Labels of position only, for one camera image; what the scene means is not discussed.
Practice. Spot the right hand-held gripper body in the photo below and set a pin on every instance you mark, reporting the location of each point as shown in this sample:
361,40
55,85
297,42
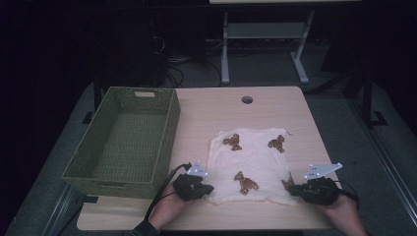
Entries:
319,193

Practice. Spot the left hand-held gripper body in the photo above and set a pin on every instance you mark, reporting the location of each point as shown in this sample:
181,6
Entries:
188,188

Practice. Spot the cream cloth with brown bears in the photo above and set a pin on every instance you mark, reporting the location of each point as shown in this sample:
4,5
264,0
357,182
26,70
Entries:
252,164

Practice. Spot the green woven basket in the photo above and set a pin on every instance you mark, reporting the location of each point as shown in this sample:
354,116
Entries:
124,147

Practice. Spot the person's left hand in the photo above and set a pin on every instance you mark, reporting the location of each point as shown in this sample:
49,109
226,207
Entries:
168,208

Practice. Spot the person's right hand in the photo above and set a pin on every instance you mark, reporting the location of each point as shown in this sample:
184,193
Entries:
342,211

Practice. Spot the black metal stand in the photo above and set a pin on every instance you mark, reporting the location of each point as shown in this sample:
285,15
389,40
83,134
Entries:
367,98

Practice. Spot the white metal stand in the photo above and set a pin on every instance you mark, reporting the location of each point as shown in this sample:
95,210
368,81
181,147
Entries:
265,31

